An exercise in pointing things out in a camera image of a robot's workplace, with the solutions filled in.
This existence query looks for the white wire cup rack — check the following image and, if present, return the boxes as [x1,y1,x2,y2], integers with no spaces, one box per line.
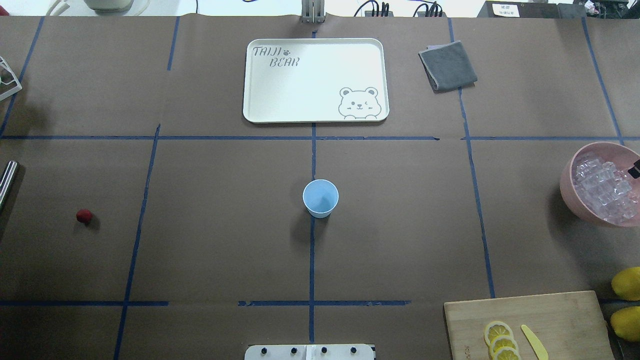
[0,57,23,101]

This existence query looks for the pile of clear ice cubes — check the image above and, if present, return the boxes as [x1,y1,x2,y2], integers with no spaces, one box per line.
[572,152,639,225]

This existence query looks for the pink bowl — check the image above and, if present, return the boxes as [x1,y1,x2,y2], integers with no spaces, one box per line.
[559,141,639,228]

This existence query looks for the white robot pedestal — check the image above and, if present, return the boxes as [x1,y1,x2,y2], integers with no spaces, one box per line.
[244,343,377,360]

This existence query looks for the yellow plastic knife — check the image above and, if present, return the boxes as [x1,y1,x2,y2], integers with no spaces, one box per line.
[520,324,550,360]

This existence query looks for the red strawberry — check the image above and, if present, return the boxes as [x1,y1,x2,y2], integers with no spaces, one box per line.
[75,208,94,224]

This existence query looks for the lemon slices row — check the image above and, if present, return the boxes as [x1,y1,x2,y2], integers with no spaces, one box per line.
[483,320,522,360]

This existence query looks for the white bear tray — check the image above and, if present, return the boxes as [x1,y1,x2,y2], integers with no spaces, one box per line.
[242,38,390,125]

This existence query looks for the yellow lemon right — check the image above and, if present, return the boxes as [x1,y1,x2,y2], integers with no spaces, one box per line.
[610,266,640,301]

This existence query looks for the light blue cup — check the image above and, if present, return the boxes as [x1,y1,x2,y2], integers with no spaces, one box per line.
[302,179,339,219]

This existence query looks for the steel muddler black tip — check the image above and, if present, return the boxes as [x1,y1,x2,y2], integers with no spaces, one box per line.
[0,160,19,212]

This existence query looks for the bamboo cutting board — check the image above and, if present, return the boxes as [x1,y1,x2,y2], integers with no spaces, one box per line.
[443,291,614,360]

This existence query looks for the grey folded cloth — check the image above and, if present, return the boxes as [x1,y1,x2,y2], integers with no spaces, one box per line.
[418,40,478,93]

